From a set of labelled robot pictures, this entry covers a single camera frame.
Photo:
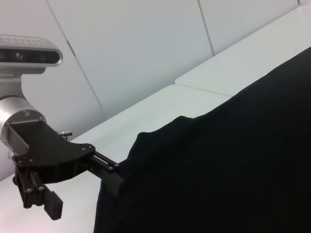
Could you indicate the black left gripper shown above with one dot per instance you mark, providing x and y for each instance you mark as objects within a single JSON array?
[{"x": 48, "y": 150}]

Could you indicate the black t-shirt with beige print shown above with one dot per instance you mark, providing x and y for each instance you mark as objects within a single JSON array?
[{"x": 218, "y": 157}]

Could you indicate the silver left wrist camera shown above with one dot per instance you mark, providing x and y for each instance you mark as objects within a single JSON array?
[{"x": 24, "y": 55}]

